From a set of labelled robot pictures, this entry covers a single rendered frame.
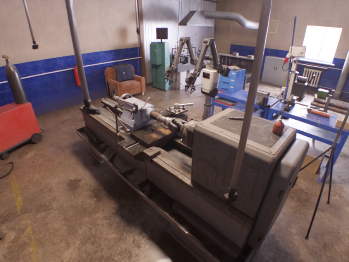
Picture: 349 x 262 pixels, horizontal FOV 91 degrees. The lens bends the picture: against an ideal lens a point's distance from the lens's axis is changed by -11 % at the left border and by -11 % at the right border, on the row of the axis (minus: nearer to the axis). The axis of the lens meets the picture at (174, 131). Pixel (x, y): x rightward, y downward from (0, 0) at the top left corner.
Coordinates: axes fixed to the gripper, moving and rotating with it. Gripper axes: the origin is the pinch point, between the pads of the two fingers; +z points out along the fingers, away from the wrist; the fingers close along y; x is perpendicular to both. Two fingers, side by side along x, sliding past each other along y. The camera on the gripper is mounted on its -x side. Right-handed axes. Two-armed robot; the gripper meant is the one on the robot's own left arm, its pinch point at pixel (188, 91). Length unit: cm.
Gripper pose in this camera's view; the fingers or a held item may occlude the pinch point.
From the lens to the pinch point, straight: 233.8
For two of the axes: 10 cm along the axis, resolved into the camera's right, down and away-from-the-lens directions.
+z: -4.1, 9.0, 1.7
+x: 7.0, 1.9, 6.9
